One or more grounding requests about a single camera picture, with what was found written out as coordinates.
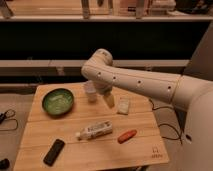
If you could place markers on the small clear plastic packet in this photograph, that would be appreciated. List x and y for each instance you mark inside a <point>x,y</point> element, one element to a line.
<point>123,106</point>

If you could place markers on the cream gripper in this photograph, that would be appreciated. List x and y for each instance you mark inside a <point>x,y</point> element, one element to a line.
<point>109,99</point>

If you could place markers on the wooden table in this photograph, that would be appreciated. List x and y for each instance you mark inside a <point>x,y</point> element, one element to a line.
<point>100,153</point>

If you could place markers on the green ceramic bowl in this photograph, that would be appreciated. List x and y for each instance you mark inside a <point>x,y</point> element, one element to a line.
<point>58,102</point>

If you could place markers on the black object at bottom left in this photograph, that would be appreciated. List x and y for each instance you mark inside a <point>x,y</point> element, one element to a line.
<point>4,164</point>

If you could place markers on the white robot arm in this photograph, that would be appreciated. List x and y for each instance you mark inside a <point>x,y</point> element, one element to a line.
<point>187,93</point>

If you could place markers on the white plastic bottle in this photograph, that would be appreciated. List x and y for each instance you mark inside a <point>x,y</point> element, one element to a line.
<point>95,130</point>

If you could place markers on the black remote control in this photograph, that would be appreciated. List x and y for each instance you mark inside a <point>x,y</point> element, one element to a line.
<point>53,152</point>

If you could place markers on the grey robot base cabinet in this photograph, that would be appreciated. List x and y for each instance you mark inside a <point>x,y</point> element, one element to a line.
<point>201,63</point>

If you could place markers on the clear plastic cup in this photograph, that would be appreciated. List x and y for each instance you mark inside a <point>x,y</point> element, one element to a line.
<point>90,91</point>

